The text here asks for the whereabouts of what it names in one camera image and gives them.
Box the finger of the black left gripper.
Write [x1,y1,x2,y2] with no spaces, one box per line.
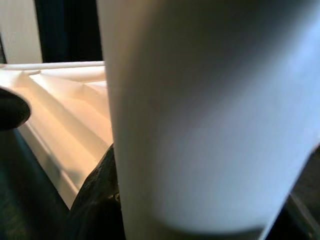
[0,88,32,131]

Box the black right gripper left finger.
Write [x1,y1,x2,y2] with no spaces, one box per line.
[69,142,126,240]

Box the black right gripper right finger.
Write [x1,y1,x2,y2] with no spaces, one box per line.
[259,144,320,240]

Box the white plastic table top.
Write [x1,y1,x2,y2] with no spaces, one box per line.
[0,61,115,211]

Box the white plastic table leg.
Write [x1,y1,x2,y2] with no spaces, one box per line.
[96,0,320,240]

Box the black door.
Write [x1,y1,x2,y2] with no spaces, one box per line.
[34,0,103,63]

